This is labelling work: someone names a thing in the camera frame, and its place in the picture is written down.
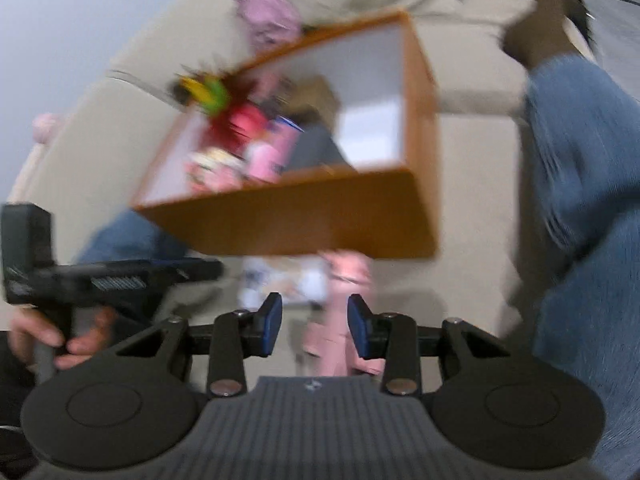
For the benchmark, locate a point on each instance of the orange cardboard box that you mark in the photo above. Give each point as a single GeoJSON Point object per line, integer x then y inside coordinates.
{"type": "Point", "coordinates": [300, 220]}

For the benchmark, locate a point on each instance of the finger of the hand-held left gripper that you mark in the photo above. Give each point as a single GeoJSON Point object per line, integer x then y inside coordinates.
{"type": "Point", "coordinates": [195, 270]}

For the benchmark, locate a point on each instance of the beige sofa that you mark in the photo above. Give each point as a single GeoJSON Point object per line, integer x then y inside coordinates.
{"type": "Point", "coordinates": [475, 185]}

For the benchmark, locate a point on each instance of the dark grey case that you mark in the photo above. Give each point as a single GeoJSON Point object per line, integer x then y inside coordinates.
{"type": "Point", "coordinates": [315, 150]}

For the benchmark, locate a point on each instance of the pink card holder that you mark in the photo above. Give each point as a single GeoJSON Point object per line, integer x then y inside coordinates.
{"type": "Point", "coordinates": [262, 160]}

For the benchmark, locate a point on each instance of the pink plastic comb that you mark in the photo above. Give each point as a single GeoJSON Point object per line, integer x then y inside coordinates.
{"type": "Point", "coordinates": [335, 310]}

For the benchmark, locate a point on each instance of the person's right foot brown sock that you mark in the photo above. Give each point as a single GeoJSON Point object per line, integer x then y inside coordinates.
{"type": "Point", "coordinates": [540, 30]}

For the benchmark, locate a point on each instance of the person's left hand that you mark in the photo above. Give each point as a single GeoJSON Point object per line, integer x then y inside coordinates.
{"type": "Point", "coordinates": [82, 347]}

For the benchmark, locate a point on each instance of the colourful feather toy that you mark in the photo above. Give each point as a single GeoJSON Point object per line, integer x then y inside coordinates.
{"type": "Point", "coordinates": [210, 92]}

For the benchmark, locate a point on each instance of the pink head wooden massage stick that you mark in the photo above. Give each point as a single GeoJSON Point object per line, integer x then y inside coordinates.
{"type": "Point", "coordinates": [46, 127]}

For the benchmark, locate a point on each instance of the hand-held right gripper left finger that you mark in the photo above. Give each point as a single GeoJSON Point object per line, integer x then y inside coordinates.
{"type": "Point", "coordinates": [269, 325]}

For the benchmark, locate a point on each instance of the purple cloth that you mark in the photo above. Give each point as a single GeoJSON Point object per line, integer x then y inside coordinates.
{"type": "Point", "coordinates": [267, 15]}

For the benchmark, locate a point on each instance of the crocheted bunny flower toy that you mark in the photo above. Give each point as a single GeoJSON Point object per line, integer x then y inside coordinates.
{"type": "Point", "coordinates": [215, 172]}

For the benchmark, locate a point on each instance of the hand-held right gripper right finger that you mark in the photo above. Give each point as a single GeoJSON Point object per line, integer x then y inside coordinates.
{"type": "Point", "coordinates": [359, 327]}

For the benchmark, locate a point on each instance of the small brown cardboard box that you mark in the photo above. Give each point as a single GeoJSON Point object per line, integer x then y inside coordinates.
{"type": "Point", "coordinates": [317, 92]}

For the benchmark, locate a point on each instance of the person's left leg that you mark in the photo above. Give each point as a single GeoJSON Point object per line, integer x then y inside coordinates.
{"type": "Point", "coordinates": [130, 240]}

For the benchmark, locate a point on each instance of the person's right leg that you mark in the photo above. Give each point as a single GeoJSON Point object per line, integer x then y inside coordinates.
{"type": "Point", "coordinates": [590, 210]}

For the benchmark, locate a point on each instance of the person's leg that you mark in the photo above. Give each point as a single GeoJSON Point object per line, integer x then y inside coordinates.
{"type": "Point", "coordinates": [130, 240]}
{"type": "Point", "coordinates": [590, 210]}

